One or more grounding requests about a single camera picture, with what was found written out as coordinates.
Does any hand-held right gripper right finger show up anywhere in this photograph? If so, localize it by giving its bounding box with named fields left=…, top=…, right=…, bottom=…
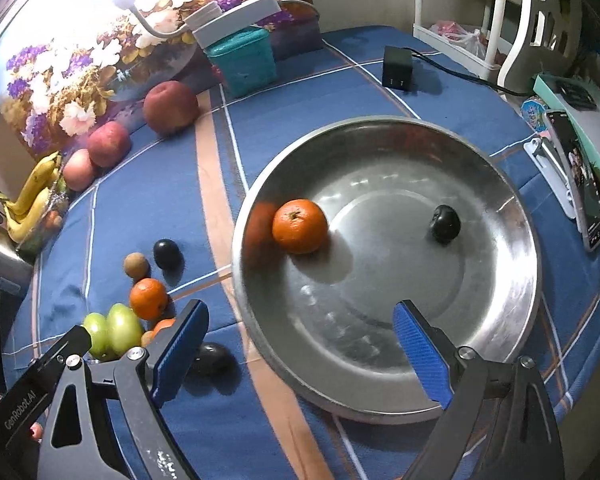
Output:
left=392, top=300, right=566, bottom=480

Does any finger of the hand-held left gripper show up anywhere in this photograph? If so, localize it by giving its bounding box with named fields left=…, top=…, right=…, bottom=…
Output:
left=0, top=325, right=93, bottom=443

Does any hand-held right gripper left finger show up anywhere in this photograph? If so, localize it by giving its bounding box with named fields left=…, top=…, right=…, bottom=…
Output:
left=37, top=299, right=210, bottom=480

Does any black plum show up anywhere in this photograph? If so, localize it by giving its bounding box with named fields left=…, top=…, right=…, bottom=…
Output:
left=190, top=342, right=233, bottom=378
left=428, top=205, right=462, bottom=245
left=153, top=239, right=183, bottom=271

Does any large steel bowl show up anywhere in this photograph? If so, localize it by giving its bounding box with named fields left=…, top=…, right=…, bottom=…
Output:
left=231, top=116, right=543, bottom=425

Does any green fruit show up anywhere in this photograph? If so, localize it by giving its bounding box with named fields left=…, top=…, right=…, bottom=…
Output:
left=106, top=304, right=143, bottom=356
left=82, top=312, right=118, bottom=361

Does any orange tangerine with stem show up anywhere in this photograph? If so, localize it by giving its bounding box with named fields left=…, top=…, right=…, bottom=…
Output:
left=129, top=278, right=169, bottom=321

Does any brown longan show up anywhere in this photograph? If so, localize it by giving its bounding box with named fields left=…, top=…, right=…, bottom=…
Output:
left=124, top=252, right=149, bottom=279

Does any clear plastic fruit bag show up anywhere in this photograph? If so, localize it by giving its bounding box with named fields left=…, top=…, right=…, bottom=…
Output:
left=17, top=175, right=68, bottom=256

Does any bunch of yellow bananas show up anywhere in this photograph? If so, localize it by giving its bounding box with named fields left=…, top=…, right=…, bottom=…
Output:
left=0, top=150, right=63, bottom=243

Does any white phone stand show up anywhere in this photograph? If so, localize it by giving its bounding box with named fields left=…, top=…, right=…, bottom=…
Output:
left=524, top=137, right=578, bottom=220

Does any medium red apple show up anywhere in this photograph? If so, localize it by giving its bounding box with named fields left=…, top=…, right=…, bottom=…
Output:
left=87, top=121, right=132, bottom=168

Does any smartphone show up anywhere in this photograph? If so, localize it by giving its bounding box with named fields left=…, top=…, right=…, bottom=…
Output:
left=542, top=109, right=600, bottom=252

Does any large red apple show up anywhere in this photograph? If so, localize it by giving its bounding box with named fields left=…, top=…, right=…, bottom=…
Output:
left=143, top=80, right=200, bottom=136

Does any blue round sticker packet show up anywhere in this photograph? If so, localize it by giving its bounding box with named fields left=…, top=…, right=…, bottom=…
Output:
left=520, top=97, right=551, bottom=136

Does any blue plaid tablecloth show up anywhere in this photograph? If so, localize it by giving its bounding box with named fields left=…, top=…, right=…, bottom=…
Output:
left=2, top=25, right=600, bottom=480

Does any black power adapter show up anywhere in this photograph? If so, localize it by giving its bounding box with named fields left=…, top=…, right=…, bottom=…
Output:
left=381, top=46, right=416, bottom=93

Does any small black device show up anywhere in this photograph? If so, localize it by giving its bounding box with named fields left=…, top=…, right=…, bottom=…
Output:
left=555, top=80, right=598, bottom=109

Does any teal plastic box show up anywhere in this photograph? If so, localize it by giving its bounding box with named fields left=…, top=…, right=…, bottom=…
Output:
left=206, top=27, right=278, bottom=98

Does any flower picture poster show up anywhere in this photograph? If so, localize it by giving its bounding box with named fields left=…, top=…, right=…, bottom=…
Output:
left=0, top=0, right=323, bottom=161

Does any pink plastic bag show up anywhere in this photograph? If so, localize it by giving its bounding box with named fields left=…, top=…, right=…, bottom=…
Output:
left=428, top=20, right=491, bottom=61

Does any white chair back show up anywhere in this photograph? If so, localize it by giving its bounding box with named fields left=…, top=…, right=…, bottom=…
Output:
left=497, top=0, right=583, bottom=91

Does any white desk lamp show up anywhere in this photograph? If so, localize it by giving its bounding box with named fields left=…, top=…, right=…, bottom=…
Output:
left=112, top=0, right=281, bottom=48

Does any black power cable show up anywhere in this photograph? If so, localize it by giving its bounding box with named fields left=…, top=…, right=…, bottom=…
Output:
left=412, top=50, right=536, bottom=98

